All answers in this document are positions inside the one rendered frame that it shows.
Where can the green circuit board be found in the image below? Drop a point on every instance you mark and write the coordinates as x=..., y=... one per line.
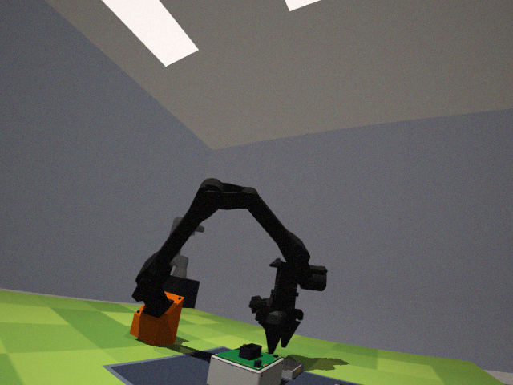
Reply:
x=233, y=355

